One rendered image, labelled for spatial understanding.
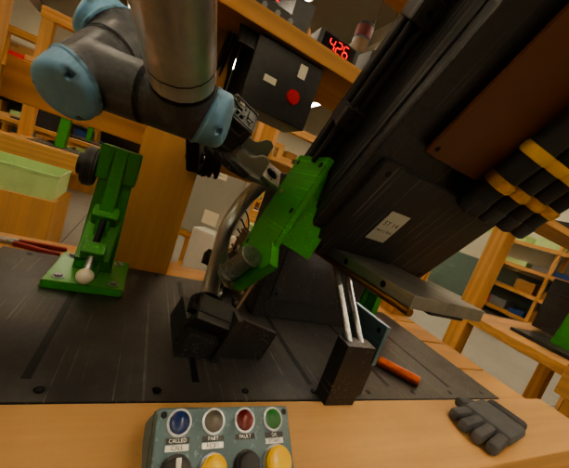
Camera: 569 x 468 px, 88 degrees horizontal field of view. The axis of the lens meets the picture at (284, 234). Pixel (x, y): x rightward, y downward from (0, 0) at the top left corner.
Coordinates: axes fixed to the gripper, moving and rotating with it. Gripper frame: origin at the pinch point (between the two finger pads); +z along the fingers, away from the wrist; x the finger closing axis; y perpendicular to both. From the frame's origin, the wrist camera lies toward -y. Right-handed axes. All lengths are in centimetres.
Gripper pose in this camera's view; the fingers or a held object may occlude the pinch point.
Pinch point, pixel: (264, 177)
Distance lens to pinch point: 60.1
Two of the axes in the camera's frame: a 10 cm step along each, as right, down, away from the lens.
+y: 7.2, -4.2, -5.6
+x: 0.9, -7.3, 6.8
